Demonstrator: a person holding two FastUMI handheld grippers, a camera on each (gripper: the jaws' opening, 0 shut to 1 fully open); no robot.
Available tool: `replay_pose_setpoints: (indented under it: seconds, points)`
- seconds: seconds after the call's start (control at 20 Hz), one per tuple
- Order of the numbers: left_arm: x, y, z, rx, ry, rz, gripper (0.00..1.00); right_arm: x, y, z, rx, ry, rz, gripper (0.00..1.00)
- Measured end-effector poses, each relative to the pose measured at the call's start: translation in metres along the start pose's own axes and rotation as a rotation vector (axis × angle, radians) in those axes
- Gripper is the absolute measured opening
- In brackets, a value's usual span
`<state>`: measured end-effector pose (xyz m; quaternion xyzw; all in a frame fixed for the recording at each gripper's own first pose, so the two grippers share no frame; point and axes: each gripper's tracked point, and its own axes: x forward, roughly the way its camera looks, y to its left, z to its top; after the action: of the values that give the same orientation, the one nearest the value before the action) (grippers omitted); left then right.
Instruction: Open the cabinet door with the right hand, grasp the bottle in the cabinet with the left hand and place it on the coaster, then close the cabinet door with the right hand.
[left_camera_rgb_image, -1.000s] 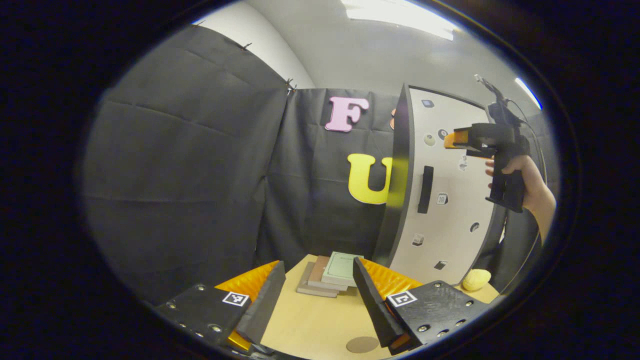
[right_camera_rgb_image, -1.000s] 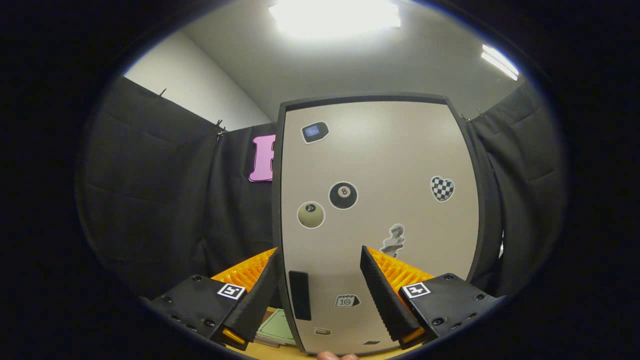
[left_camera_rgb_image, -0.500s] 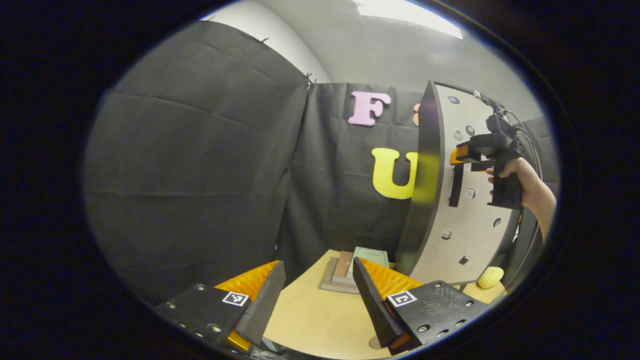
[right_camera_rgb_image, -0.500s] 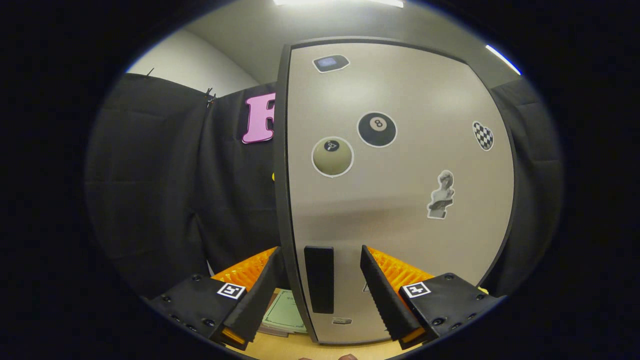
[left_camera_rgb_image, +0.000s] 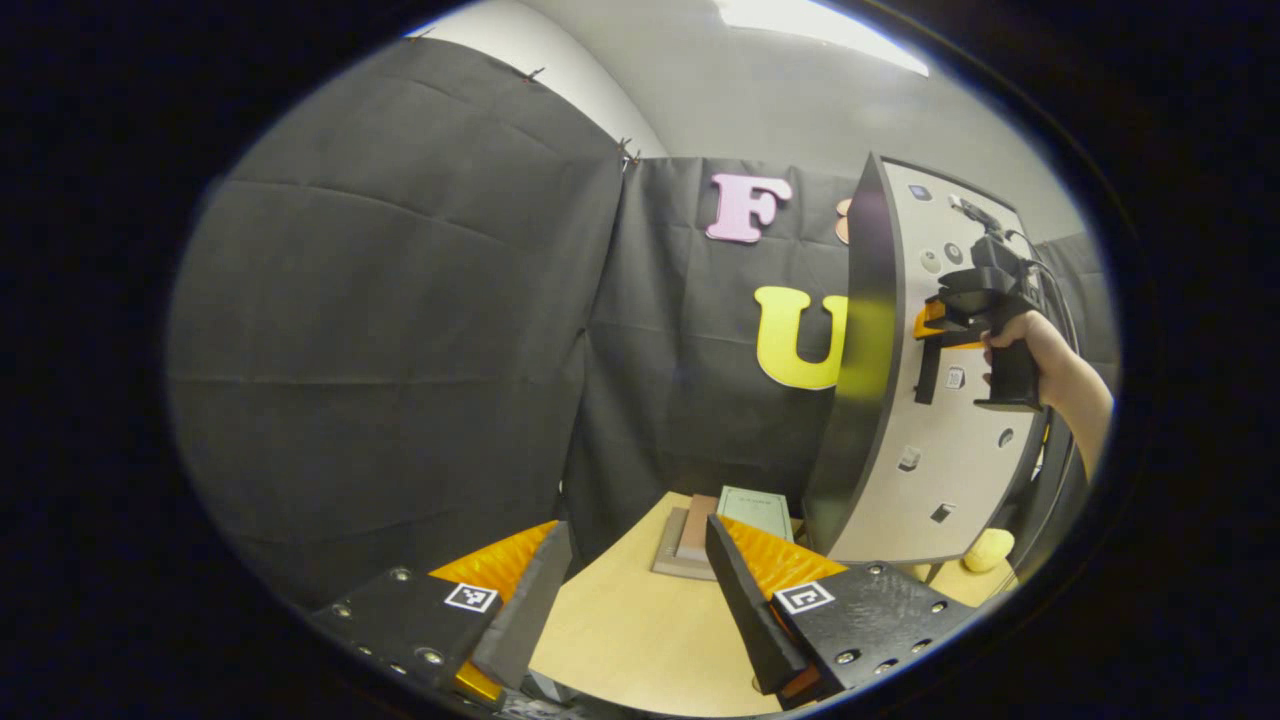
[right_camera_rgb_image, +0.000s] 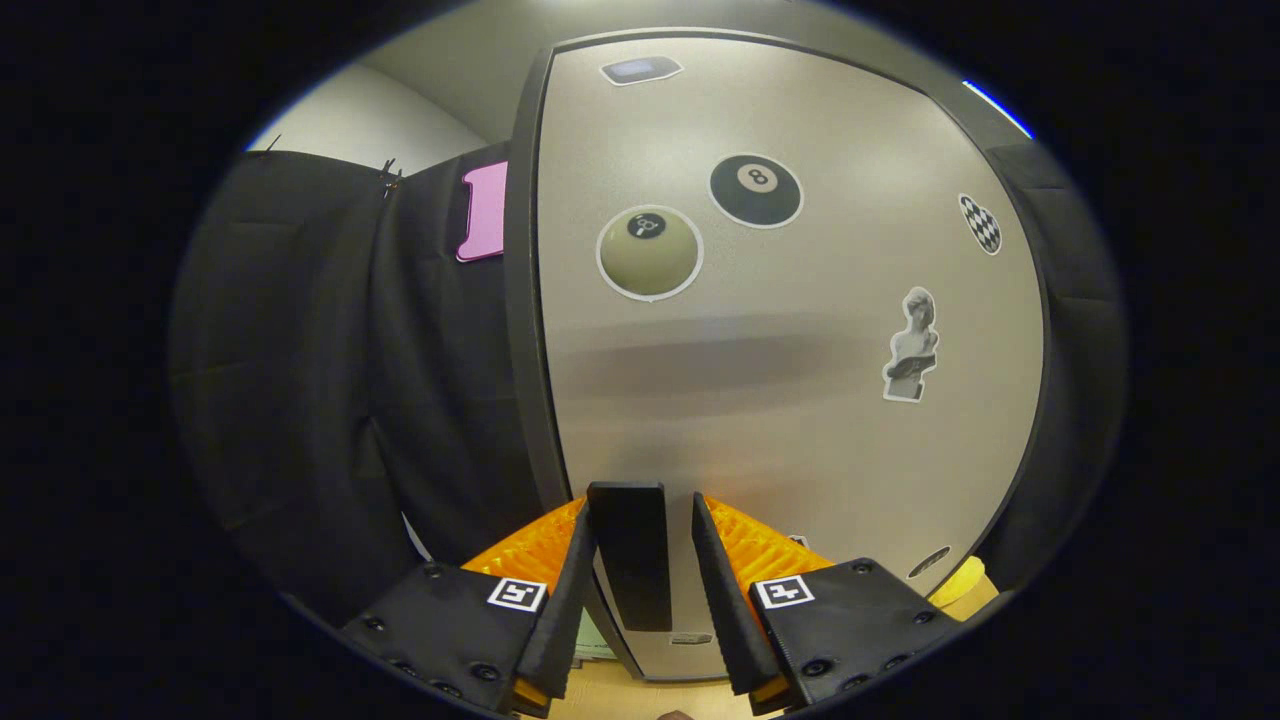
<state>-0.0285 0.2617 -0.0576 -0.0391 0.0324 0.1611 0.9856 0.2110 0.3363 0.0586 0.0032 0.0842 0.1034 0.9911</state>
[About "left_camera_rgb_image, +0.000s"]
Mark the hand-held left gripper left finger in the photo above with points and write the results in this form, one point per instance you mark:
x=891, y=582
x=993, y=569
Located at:
x=530, y=620

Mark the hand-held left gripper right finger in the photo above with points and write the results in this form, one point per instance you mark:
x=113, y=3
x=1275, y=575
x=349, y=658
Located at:
x=745, y=610

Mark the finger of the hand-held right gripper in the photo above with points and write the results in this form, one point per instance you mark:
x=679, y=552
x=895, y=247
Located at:
x=965, y=300

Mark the dark grey cabinet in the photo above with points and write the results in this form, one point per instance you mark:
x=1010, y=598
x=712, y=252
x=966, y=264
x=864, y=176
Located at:
x=860, y=380

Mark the pale grey cabinet door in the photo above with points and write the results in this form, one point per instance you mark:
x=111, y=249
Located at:
x=950, y=480

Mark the green notebook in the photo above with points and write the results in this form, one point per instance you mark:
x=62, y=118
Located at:
x=757, y=512

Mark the yellow sponge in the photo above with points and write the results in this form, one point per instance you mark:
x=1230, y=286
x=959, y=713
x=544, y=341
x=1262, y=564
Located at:
x=988, y=550

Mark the ceiling light panel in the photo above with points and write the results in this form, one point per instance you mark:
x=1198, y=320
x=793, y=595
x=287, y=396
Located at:
x=820, y=30

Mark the black backdrop cloth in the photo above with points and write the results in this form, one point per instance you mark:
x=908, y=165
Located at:
x=400, y=320

